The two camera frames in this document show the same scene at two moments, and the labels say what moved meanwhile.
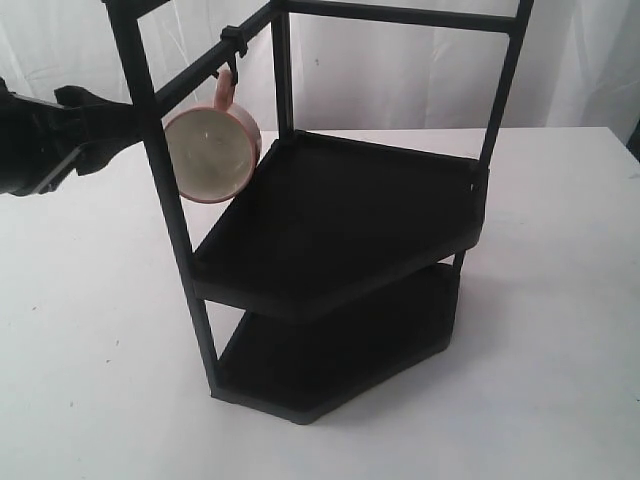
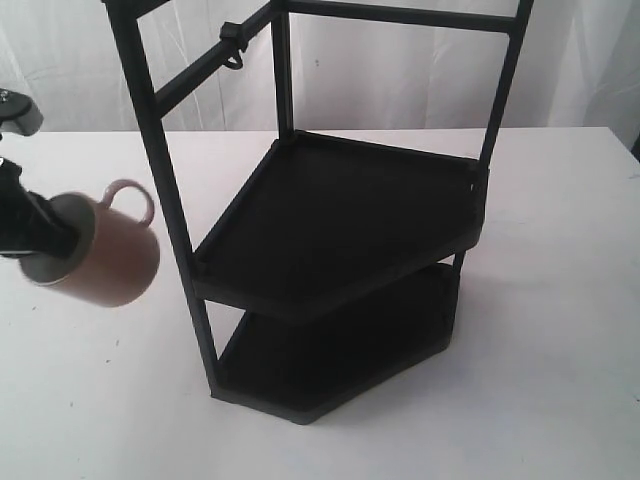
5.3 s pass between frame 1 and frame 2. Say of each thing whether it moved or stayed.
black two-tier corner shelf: stayed
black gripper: moved
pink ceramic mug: moved
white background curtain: stayed
